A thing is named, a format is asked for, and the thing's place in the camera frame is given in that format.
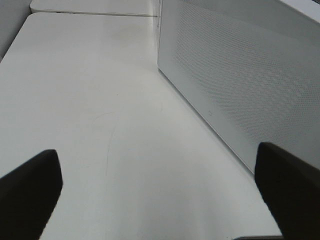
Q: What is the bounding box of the white microwave door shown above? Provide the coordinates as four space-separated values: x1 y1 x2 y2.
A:
157 0 320 170

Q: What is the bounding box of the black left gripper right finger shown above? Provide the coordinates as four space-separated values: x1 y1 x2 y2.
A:
254 142 320 240

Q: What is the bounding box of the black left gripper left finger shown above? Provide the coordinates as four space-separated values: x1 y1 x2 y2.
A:
0 149 63 240

